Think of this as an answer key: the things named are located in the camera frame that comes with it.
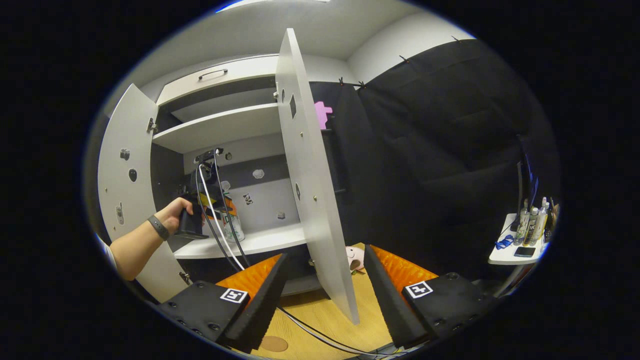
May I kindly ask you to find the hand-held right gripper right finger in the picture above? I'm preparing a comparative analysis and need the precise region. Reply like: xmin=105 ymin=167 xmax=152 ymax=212
xmin=363 ymin=244 xmax=501 ymax=350

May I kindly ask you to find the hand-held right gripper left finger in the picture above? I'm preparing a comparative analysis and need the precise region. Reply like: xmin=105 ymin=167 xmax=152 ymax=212
xmin=157 ymin=252 xmax=289 ymax=354

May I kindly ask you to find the clear plastic bottle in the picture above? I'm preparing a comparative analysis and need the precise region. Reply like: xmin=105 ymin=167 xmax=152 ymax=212
xmin=220 ymin=197 xmax=246 ymax=243

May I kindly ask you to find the white door with camera sticker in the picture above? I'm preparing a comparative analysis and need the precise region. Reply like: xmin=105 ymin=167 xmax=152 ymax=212
xmin=97 ymin=83 xmax=193 ymax=303

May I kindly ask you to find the white door with headphones sticker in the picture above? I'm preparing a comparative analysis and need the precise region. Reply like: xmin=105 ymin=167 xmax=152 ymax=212
xmin=274 ymin=28 xmax=361 ymax=326

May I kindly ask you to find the white and grey cabinet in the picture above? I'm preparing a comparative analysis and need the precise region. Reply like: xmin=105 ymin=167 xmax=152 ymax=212
xmin=150 ymin=54 xmax=321 ymax=297

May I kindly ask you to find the black wristband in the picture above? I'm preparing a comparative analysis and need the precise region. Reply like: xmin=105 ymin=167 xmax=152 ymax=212
xmin=147 ymin=214 xmax=171 ymax=242

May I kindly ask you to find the white shirt sleeve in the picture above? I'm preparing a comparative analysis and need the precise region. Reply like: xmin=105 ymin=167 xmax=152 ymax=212
xmin=95 ymin=232 xmax=119 ymax=273

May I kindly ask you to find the white side table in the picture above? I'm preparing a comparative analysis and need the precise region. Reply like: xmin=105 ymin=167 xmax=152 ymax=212
xmin=488 ymin=213 xmax=548 ymax=297

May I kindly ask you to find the slim labelled bottle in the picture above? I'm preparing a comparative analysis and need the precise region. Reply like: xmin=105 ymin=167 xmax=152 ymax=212
xmin=514 ymin=199 xmax=530 ymax=246
xmin=531 ymin=197 xmax=549 ymax=245
xmin=524 ymin=206 xmax=538 ymax=246

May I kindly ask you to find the black backdrop cloth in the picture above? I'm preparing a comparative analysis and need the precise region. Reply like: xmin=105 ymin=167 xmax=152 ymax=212
xmin=310 ymin=39 xmax=563 ymax=301

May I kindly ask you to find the rectangular ceiling light panel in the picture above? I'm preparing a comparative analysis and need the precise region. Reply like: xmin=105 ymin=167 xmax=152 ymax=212
xmin=215 ymin=0 xmax=331 ymax=14

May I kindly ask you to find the white cable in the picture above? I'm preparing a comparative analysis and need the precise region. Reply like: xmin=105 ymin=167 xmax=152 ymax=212
xmin=197 ymin=164 xmax=408 ymax=358

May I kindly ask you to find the black cable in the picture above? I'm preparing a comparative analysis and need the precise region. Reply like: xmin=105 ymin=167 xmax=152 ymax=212
xmin=192 ymin=149 xmax=401 ymax=358

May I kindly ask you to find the white cabinet drawer with handle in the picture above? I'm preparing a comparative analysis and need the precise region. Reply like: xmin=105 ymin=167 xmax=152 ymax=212
xmin=156 ymin=54 xmax=281 ymax=107

